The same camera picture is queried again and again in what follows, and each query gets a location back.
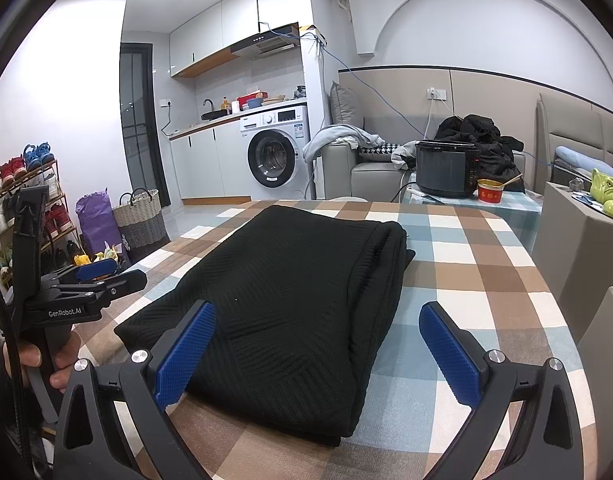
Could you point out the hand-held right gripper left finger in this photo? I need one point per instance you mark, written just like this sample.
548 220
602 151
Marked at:
184 355

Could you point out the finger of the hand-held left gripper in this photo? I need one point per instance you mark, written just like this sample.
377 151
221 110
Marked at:
124 282
99 269

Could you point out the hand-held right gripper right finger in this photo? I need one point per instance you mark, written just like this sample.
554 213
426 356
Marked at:
451 355

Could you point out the black knit sweater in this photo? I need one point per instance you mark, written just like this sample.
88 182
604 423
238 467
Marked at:
296 285

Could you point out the black clothes pile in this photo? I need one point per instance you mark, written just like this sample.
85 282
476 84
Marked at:
486 140

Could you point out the person's left hand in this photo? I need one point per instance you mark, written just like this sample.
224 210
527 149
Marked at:
66 360

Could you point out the wooden shoe rack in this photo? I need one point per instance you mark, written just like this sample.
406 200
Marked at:
61 232

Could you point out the purple bag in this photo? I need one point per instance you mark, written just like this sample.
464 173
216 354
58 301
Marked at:
97 225

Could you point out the woven laundry basket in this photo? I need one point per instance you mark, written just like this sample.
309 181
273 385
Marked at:
141 220

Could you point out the brown blue checked tablecloth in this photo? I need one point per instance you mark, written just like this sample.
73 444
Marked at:
461 260

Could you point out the group of assorted shoes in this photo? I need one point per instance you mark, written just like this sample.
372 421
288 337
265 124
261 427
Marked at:
34 157

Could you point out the white kitchen counter cabinet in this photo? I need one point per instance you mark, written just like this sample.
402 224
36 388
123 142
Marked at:
206 165

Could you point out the dark glass door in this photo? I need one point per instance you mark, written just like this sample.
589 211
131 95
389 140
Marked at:
141 130

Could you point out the teal checked tablecloth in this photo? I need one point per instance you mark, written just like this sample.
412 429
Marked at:
516 210

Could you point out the red paper bowl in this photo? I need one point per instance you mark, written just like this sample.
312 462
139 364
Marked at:
490 192

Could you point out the wooden chopsticks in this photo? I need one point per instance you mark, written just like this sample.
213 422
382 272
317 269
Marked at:
511 180

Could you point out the black rice cooker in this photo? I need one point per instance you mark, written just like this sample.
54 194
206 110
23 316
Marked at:
444 170

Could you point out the white round stool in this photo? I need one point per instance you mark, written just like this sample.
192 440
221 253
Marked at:
349 199

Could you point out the white washing machine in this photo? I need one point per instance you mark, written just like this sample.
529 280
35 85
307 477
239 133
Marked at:
274 160

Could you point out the grey sofa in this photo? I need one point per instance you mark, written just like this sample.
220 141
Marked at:
371 175

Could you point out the white grey garment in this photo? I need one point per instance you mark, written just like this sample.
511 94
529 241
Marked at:
402 156

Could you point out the houndstooth cushion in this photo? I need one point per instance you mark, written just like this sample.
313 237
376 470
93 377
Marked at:
379 151

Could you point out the red plastic basket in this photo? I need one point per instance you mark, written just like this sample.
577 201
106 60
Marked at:
250 101

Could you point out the blue pillow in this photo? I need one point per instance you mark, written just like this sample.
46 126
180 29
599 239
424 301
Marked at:
586 162

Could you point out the light grey garment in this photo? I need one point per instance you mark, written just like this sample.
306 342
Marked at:
336 137

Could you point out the grey bed headboard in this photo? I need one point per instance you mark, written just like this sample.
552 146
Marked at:
571 125

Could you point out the grey cushion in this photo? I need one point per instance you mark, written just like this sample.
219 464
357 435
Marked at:
346 107

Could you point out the range hood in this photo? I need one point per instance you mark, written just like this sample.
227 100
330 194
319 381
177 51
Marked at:
266 42

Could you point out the white wall socket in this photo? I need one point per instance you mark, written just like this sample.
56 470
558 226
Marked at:
436 93

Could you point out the white wall cabinets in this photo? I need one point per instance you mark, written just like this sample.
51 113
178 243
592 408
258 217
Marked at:
226 25

